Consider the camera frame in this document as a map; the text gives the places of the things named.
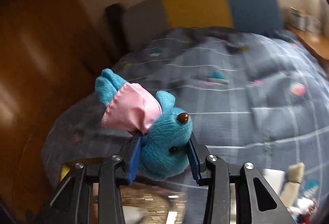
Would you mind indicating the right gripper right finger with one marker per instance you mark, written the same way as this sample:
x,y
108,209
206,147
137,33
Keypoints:
x,y
256,201

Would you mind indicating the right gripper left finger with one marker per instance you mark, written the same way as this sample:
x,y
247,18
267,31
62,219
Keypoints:
x,y
72,200

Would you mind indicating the red and beige sock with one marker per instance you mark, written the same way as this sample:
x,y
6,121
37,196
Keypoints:
x,y
299,199

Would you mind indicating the blue plush toy pink skirt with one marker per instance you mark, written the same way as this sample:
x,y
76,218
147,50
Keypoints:
x,y
165,129

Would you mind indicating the gold tin box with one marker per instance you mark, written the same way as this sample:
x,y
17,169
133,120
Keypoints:
x,y
141,203

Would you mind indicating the grey patterned bed quilt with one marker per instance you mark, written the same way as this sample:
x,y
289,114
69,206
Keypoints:
x,y
251,98

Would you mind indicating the wooden wardrobe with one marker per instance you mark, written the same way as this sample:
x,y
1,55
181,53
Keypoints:
x,y
50,57

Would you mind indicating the wooden desk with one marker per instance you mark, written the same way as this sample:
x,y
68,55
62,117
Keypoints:
x,y
316,44

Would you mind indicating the grey yellow blue headboard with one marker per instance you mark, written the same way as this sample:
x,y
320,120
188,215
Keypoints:
x,y
149,18

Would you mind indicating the black rolled mat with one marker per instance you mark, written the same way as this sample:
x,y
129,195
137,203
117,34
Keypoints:
x,y
114,15

